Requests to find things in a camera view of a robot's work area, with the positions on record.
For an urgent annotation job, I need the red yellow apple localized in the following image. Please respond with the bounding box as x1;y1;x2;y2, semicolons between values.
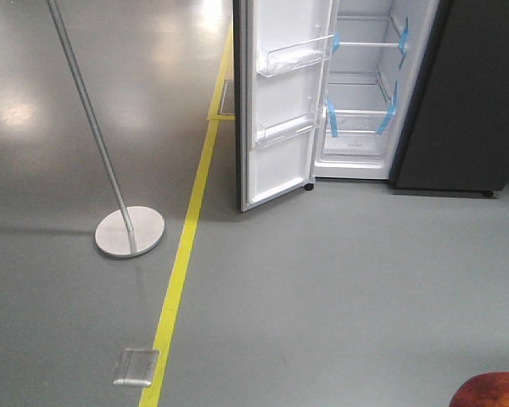
449;371;509;406

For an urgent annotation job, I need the fridge door with white lining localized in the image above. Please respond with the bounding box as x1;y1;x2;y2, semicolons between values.
233;1;338;212

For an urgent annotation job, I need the dark grey fridge body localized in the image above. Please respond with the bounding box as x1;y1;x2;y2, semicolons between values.
314;1;509;196

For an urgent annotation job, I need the clear lower door bin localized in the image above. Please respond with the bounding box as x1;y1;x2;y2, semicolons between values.
251;109;324;148

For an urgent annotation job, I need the silver floor lamp stand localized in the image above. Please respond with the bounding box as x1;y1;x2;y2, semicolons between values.
47;1;165;259

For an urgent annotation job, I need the metal floor socket plate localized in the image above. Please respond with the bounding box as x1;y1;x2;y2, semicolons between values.
112;348;159;387

